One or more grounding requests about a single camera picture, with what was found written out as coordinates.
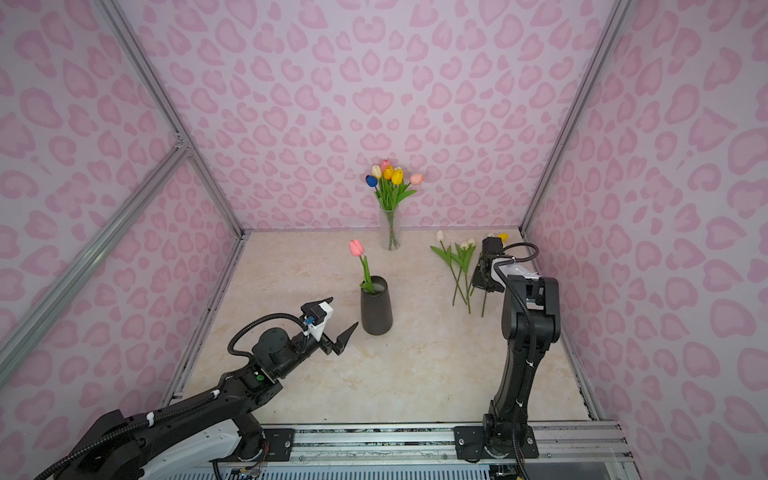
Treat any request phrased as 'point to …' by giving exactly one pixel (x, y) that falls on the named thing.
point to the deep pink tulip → (356, 248)
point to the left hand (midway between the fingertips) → (343, 306)
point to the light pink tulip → (416, 179)
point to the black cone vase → (376, 312)
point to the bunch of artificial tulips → (459, 254)
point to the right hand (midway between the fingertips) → (490, 280)
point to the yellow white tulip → (376, 171)
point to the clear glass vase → (390, 229)
